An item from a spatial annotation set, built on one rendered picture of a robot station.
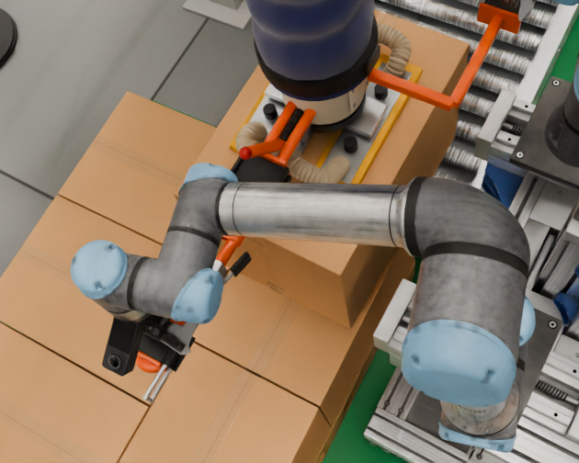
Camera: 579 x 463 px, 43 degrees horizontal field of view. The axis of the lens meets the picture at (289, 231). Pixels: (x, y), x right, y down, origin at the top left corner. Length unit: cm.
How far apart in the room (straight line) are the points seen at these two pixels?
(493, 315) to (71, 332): 152
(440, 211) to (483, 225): 5
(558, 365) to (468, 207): 71
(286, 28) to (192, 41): 197
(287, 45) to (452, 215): 54
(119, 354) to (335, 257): 48
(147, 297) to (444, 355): 41
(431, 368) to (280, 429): 116
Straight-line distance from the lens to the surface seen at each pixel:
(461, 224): 80
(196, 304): 95
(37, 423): 209
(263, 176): 135
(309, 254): 143
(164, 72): 309
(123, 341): 116
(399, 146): 153
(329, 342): 192
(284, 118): 142
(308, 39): 121
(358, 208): 87
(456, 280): 77
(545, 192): 164
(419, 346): 77
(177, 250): 97
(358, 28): 126
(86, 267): 98
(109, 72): 317
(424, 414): 222
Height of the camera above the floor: 241
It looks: 66 degrees down
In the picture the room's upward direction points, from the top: 19 degrees counter-clockwise
